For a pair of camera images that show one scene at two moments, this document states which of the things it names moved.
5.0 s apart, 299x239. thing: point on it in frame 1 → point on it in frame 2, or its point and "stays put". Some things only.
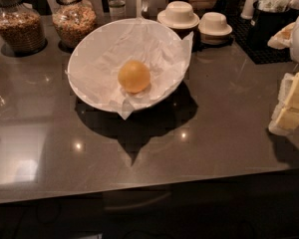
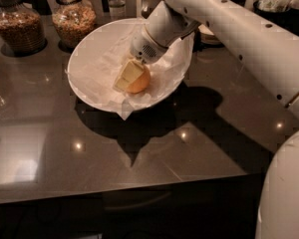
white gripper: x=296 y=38 → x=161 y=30
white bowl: x=97 y=58 stays put
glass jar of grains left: x=20 y=28 stays put
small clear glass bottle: x=117 y=8 stays put
